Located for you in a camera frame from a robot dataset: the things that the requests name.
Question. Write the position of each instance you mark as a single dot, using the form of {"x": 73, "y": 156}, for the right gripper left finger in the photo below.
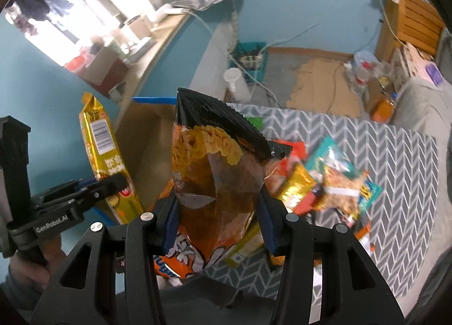
{"x": 148, "y": 237}

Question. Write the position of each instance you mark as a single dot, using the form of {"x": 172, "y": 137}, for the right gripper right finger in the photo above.
{"x": 291, "y": 236}

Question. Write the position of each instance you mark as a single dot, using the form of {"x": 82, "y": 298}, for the long yellow cracker pack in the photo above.
{"x": 251, "y": 243}

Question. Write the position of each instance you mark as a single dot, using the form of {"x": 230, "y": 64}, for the red-orange snack bag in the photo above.
{"x": 285, "y": 156}

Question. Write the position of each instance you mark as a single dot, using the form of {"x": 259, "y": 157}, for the teal cartoon snack bag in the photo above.
{"x": 328, "y": 153}

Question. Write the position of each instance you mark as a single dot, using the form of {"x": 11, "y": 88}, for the orange black corn snack bag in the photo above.
{"x": 212, "y": 140}

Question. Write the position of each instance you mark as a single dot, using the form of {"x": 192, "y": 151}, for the gold foil snack bag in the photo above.
{"x": 105, "y": 158}

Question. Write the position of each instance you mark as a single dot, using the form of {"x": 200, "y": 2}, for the orange white snack bag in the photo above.
{"x": 209, "y": 227}

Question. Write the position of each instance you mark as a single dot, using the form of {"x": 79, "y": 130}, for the clear noodle snack bag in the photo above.
{"x": 340, "y": 192}

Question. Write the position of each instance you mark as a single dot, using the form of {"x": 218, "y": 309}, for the green pea snack bag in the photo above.
{"x": 256, "y": 122}

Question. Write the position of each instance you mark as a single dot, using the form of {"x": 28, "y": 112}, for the person's left hand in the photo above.
{"x": 34, "y": 275}

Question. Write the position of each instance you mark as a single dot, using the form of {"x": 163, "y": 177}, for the person's grey trousers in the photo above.
{"x": 202, "y": 300}

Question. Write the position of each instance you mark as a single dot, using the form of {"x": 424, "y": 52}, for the blue cardboard box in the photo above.
{"x": 144, "y": 140}

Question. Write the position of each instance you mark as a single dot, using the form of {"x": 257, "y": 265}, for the grey chevron table mat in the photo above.
{"x": 381, "y": 176}

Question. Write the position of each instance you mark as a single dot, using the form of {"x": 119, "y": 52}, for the white kettle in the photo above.
{"x": 237, "y": 85}

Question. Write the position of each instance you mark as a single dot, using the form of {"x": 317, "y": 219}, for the orange juice bottle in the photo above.
{"x": 384, "y": 109}

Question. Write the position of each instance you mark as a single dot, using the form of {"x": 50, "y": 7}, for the red bucket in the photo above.
{"x": 77, "y": 65}

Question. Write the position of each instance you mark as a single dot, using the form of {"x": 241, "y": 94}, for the wooden windowsill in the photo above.
{"x": 138, "y": 74}

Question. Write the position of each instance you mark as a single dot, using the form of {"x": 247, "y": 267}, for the brown cardboard box on sill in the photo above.
{"x": 106, "y": 71}

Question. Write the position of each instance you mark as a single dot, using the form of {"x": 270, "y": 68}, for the clear water bottle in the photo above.
{"x": 361, "y": 76}

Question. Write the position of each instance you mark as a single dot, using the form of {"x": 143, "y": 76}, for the teal crate with power strip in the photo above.
{"x": 252, "y": 58}

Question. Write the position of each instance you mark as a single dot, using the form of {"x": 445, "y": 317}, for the wooden headboard shelf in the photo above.
{"x": 410, "y": 21}

